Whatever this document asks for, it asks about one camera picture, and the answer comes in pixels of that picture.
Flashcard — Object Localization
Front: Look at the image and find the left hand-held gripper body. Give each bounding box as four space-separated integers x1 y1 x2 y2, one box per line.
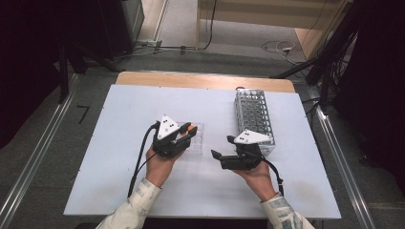
152 114 191 159

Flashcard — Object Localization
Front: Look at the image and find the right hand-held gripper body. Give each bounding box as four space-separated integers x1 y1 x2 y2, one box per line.
219 129 274 171

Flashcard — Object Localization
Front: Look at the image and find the clear plastic tube rack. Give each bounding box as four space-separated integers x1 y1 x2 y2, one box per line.
174 121 205 156

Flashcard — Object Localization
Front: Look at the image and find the metal test tube rack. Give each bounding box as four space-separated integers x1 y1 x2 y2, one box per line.
234 88 277 156

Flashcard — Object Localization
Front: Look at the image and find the person's right hand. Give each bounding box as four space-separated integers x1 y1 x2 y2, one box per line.
232 160 278 203

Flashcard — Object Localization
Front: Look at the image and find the person's left hand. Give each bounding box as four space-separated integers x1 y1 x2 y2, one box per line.
144 147 184 189

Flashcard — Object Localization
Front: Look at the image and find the grey power strip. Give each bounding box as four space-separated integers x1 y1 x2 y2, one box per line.
136 38 164 50

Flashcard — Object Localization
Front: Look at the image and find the black equipment cabinet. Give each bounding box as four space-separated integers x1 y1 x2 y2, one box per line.
95 0 146 60

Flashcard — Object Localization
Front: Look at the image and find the black tripod stand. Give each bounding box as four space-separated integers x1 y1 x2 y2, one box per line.
56 37 123 104

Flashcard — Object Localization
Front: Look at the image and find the wooden cabinet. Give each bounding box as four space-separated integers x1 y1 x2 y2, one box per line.
196 0 354 61

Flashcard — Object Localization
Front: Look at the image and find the black metal stand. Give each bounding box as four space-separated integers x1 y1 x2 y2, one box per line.
270 0 362 111

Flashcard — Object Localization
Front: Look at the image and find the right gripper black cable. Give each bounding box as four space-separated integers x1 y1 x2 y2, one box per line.
261 156 285 197

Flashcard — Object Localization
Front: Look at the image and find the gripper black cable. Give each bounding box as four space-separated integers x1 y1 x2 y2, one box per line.
127 121 160 198
261 156 285 197

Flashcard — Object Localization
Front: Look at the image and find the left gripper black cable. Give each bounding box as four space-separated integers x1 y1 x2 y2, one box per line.
127 121 160 198

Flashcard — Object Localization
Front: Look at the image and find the black floor cable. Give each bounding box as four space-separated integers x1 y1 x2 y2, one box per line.
133 0 219 53

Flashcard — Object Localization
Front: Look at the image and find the metal floor rail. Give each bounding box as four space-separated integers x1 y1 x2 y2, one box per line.
0 73 80 229
305 85 378 229

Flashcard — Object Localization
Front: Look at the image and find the white floor cable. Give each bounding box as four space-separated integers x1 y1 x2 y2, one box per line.
260 39 299 66

